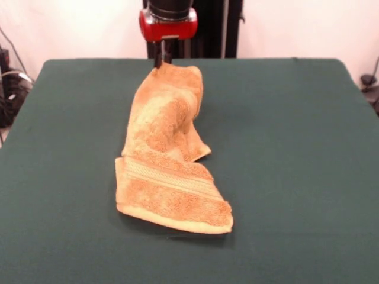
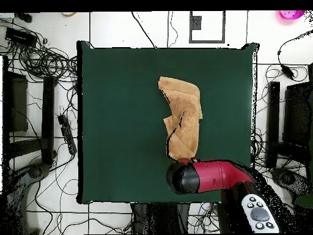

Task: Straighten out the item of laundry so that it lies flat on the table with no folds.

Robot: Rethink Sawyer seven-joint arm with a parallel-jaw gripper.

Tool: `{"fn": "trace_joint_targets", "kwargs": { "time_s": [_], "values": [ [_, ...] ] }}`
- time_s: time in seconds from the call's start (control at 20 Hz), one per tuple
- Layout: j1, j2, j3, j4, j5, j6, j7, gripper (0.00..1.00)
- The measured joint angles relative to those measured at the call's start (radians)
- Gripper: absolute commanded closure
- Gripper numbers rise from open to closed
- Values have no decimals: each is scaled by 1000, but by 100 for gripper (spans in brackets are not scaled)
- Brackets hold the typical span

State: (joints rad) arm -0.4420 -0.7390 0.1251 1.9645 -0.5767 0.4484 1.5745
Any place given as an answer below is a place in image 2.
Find black stand post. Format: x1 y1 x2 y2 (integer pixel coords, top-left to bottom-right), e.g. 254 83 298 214
266 81 281 168
41 76 55 165

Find small black device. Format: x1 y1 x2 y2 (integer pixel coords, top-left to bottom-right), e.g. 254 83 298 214
15 12 34 23

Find pink round object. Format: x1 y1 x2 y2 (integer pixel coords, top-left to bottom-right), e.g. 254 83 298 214
278 10 306 20

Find tan terry towel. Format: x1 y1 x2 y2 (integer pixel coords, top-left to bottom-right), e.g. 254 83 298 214
158 76 204 162

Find black inline cable adapter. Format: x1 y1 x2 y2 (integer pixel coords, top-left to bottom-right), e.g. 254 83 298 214
277 30 313 80

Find tangled black cables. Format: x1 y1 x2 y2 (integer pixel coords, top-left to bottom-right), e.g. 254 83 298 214
0 19 79 84

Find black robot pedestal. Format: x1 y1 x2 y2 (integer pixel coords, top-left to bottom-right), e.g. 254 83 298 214
130 203 190 234

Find black power strip red switch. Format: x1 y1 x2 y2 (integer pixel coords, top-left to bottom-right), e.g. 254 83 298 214
57 114 77 155

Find dark green table cloth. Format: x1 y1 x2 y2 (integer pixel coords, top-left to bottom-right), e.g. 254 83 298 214
76 40 259 205

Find grey chair base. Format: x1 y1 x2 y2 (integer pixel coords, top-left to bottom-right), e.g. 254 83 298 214
3 163 51 234
270 167 312 199

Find grey rectangular frame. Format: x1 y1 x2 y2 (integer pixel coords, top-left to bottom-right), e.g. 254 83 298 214
188 10 226 44

